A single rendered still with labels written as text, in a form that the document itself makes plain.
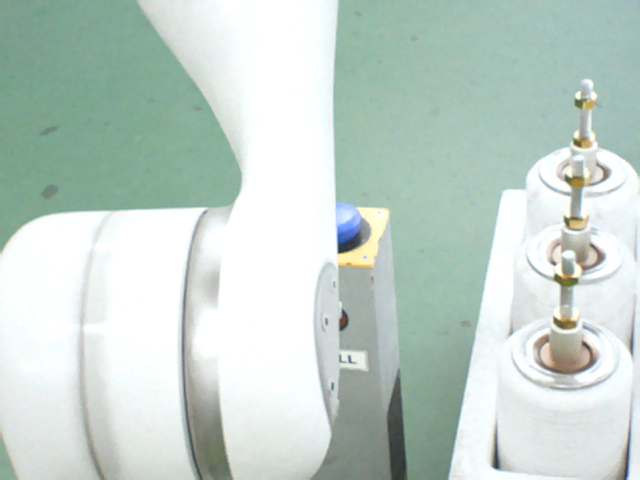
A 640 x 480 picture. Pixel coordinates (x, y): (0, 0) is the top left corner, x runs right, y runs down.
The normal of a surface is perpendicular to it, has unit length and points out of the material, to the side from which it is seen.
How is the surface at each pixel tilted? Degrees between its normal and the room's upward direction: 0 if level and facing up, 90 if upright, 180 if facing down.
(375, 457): 90
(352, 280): 90
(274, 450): 89
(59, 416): 75
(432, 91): 0
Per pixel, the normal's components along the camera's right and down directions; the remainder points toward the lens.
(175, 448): -0.07, 0.59
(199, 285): -0.11, -0.44
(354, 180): -0.09, -0.81
